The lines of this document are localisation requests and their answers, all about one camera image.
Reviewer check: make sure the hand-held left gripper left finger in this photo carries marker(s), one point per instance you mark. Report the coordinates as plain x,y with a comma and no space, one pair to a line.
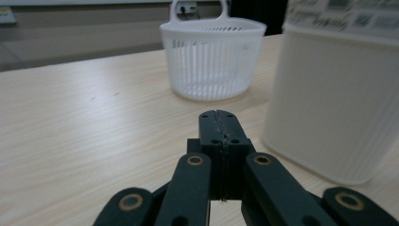
210,135

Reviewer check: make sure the white wall socket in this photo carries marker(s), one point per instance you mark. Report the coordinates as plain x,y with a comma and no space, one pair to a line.
185,7

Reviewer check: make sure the white slotted plastic basket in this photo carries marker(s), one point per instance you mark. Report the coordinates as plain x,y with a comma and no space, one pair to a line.
213,59

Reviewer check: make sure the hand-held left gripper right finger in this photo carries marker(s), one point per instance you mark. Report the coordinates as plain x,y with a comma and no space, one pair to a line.
235,138

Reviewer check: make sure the white ribbed plastic container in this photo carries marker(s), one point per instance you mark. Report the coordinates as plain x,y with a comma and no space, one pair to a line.
332,103

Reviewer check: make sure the white box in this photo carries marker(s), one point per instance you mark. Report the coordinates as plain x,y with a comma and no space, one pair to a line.
6,15

